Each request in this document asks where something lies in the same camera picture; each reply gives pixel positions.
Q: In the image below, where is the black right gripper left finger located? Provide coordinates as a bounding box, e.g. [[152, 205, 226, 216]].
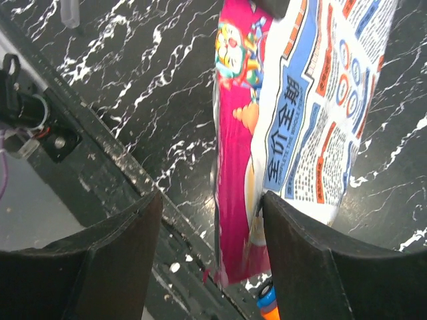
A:
[[1, 193, 163, 319]]

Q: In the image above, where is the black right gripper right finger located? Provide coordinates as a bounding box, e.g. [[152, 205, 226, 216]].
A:
[[262, 192, 426, 319]]

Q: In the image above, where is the pink pet food bag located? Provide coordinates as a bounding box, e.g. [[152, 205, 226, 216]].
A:
[[213, 0, 398, 286]]

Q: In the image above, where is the clear plastic scoop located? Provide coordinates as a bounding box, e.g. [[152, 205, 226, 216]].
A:
[[60, 0, 80, 29]]

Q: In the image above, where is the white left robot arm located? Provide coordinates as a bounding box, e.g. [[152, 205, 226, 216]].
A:
[[1, 53, 50, 131]]

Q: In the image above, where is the blue orange toy car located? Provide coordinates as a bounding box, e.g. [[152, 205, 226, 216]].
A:
[[257, 281, 280, 320]]

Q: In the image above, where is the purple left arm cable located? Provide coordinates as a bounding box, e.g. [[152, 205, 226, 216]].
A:
[[0, 129, 9, 201]]

